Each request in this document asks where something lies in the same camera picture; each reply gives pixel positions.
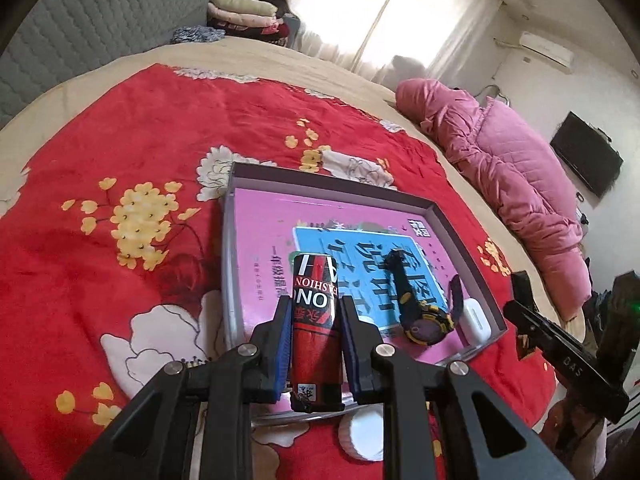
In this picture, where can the red floral blanket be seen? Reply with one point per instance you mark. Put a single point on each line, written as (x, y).
(100, 125)

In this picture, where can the white air conditioner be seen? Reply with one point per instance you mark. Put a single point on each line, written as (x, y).
(545, 49)

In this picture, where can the stack of folded clothes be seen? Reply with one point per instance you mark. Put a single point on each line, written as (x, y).
(240, 7)

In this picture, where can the blue patterned cloth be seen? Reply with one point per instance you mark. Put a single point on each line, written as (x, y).
(197, 35)

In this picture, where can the black wall television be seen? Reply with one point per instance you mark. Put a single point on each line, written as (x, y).
(587, 155)

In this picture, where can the dark clothes pile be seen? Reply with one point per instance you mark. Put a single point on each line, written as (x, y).
(285, 20)

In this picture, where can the black and red printed tin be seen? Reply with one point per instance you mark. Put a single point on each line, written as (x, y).
(315, 345)

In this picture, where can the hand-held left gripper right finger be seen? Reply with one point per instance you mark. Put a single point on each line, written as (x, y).
(350, 355)

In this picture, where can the pink and blue book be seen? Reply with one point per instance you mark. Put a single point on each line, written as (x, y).
(260, 240)

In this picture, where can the black and yellow wristwatch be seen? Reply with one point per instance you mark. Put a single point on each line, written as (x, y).
(425, 325)

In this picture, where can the grey quilted headboard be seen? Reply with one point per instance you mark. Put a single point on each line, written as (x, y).
(100, 25)

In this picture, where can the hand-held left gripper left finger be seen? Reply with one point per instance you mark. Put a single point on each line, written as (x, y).
(282, 355)

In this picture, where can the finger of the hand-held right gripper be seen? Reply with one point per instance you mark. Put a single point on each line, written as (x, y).
(570, 360)
(524, 290)

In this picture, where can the white window curtain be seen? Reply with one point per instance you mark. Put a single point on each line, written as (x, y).
(400, 10)

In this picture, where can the beige bed sheet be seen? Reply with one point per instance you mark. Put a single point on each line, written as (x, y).
(250, 55)

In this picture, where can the white earbuds case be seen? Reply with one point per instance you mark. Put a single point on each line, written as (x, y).
(475, 320)

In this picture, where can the shallow grey cardboard box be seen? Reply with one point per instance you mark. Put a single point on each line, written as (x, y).
(325, 185)

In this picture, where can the pink quilted duvet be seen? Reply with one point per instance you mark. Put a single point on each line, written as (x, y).
(500, 170)

